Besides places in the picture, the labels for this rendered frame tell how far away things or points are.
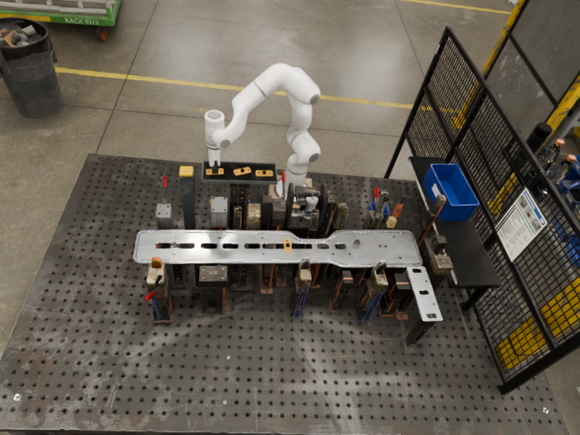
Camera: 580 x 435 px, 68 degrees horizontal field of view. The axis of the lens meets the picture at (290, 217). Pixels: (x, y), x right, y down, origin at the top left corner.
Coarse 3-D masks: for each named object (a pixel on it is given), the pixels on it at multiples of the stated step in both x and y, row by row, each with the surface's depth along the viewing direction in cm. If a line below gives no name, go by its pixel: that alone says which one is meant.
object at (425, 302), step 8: (408, 272) 209; (424, 272) 210; (416, 280) 206; (424, 280) 207; (416, 288) 203; (424, 288) 204; (416, 296) 200; (424, 296) 201; (432, 296) 202; (416, 304) 199; (424, 304) 198; (432, 304) 199; (424, 312) 195; (432, 312) 196; (440, 312) 196; (424, 320) 193; (432, 320) 193; (440, 320) 194
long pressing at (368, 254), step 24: (144, 240) 201; (168, 240) 203; (192, 240) 204; (216, 240) 206; (240, 240) 208; (264, 240) 210; (312, 240) 213; (336, 240) 216; (360, 240) 218; (384, 240) 220; (408, 240) 222; (336, 264) 207; (360, 264) 208; (408, 264) 212
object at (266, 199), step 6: (264, 198) 214; (270, 198) 215; (264, 204) 213; (270, 204) 214; (264, 210) 217; (270, 210) 217; (264, 216) 221; (264, 222) 225; (264, 228) 229; (258, 246) 243
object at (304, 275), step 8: (304, 272) 196; (296, 280) 204; (304, 280) 193; (296, 288) 203; (304, 288) 199; (296, 296) 206; (304, 296) 207; (288, 304) 223; (296, 304) 211; (296, 312) 218; (304, 312) 221
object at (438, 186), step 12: (432, 168) 236; (444, 168) 242; (456, 168) 242; (432, 180) 236; (444, 180) 250; (456, 180) 242; (432, 192) 237; (444, 192) 224; (456, 192) 242; (468, 192) 231; (444, 204) 225; (456, 204) 239; (468, 204) 232; (444, 216) 226; (456, 216) 227; (468, 216) 229
